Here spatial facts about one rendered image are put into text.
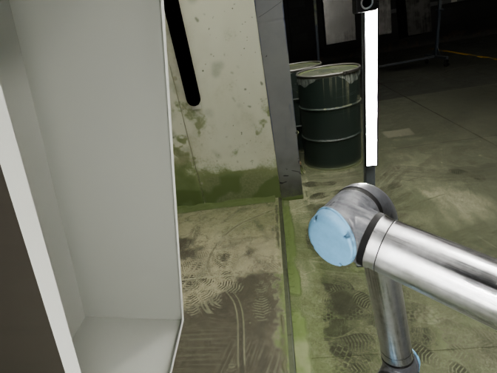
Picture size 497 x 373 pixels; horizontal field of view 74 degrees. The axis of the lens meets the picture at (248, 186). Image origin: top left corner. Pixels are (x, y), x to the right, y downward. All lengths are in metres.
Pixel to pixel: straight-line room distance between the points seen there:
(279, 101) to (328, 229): 1.88
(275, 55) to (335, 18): 4.94
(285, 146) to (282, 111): 0.27
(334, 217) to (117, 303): 0.86
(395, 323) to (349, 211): 0.42
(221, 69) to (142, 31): 1.61
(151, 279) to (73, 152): 0.47
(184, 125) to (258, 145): 0.58
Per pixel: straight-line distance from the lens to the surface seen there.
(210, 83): 2.49
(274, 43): 2.43
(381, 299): 0.97
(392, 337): 1.05
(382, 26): 7.57
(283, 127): 2.53
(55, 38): 0.96
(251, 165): 2.63
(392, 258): 0.67
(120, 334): 1.29
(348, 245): 0.66
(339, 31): 7.30
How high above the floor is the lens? 1.35
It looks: 26 degrees down
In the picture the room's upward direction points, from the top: 10 degrees counter-clockwise
